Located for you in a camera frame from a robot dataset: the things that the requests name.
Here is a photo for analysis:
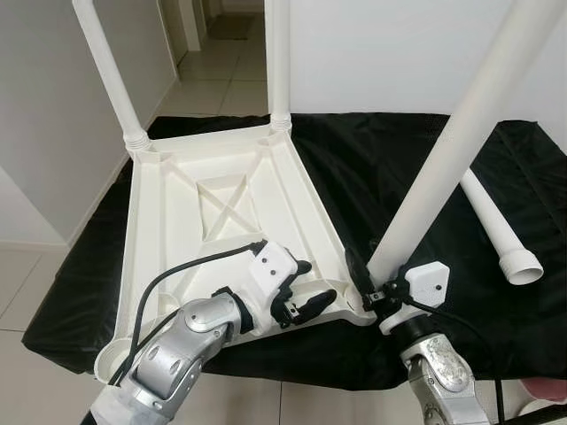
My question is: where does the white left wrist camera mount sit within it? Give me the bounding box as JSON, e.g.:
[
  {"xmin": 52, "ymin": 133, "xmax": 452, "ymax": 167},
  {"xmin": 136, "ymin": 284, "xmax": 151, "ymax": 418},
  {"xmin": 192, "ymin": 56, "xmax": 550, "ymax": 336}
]
[{"xmin": 226, "ymin": 241, "xmax": 298, "ymax": 336}]

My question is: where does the pink fabric slipper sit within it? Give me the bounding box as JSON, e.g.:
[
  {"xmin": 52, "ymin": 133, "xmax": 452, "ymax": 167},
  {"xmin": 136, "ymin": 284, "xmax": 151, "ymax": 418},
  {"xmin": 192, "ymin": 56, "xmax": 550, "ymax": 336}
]
[{"xmin": 518, "ymin": 378, "xmax": 567, "ymax": 405}]

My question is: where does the brown door mat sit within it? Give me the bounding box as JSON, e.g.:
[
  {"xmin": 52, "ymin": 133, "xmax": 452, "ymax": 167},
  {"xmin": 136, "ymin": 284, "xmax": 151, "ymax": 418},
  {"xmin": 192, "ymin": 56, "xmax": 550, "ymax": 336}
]
[{"xmin": 208, "ymin": 12, "xmax": 253, "ymax": 42}]

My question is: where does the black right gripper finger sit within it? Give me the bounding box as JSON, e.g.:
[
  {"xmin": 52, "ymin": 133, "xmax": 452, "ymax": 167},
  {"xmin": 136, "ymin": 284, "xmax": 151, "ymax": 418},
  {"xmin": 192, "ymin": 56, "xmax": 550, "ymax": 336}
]
[{"xmin": 344, "ymin": 246, "xmax": 375, "ymax": 298}]

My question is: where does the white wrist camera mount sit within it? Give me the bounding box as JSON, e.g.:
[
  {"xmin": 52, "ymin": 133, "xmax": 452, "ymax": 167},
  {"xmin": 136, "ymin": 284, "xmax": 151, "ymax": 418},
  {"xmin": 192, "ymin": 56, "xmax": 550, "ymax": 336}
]
[
  {"xmin": 379, "ymin": 261, "xmax": 451, "ymax": 336},
  {"xmin": 226, "ymin": 241, "xmax": 298, "ymax": 336}
]

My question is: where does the white plastic table top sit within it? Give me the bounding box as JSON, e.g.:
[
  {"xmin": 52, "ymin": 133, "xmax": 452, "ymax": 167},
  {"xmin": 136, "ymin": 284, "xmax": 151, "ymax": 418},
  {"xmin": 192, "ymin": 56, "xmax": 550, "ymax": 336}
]
[{"xmin": 93, "ymin": 122, "xmax": 377, "ymax": 383}]

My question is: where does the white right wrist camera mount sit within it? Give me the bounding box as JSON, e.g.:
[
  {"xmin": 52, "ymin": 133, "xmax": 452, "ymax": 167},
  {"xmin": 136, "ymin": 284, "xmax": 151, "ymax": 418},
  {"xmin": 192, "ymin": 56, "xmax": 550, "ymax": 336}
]
[{"xmin": 379, "ymin": 261, "xmax": 451, "ymax": 336}]

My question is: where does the white door frame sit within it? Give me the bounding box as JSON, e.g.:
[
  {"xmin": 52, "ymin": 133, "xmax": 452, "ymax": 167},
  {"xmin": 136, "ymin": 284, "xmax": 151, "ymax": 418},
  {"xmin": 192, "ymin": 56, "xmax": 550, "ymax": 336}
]
[{"xmin": 159, "ymin": 0, "xmax": 209, "ymax": 65}]

